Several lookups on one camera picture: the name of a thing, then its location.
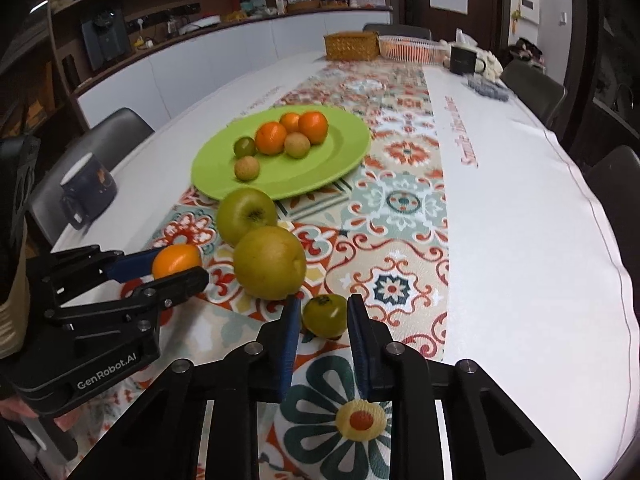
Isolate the person's left hand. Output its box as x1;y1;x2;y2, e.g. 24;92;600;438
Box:
0;394;40;420

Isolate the dark blue mug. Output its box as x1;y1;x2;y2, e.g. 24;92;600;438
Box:
59;154;119;231

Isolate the yellow-green pear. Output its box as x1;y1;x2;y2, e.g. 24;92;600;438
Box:
233;226;307;302

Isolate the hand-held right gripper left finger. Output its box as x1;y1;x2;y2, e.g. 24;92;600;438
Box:
67;296;303;480

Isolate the grey chair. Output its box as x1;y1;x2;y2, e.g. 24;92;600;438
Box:
362;22;432;41
585;145;640;241
500;60;568;128
27;107;156;246

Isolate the black countertop appliance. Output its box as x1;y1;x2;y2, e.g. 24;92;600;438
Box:
81;7;132;72

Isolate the green plate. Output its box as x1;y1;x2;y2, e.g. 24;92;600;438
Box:
191;105;372;202

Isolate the wicker basket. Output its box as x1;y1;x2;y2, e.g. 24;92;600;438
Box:
324;31;380;61

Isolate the medium orange tangerine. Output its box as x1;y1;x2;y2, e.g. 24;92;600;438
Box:
298;111;329;145

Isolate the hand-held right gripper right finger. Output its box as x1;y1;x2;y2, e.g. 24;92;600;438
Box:
347;294;581;480

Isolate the small brown round fruit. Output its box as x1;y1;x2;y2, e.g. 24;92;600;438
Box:
284;132;311;159
234;155;261;182

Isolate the dark bag on stool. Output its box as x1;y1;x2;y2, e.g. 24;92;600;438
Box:
507;37;548;68

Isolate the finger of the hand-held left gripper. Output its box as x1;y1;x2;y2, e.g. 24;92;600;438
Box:
52;266;210;333
50;246;161;286

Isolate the floral patterned table runner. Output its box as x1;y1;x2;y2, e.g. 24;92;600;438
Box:
65;52;451;480

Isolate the pink plastic basket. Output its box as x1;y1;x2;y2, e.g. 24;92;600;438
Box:
378;35;448;64

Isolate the green apple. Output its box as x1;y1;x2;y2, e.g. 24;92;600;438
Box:
216;187;279;248

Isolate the dark green mug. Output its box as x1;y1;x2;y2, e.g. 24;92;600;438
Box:
450;44;487;77

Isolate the large orange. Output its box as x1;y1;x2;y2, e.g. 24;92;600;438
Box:
255;121;288;156

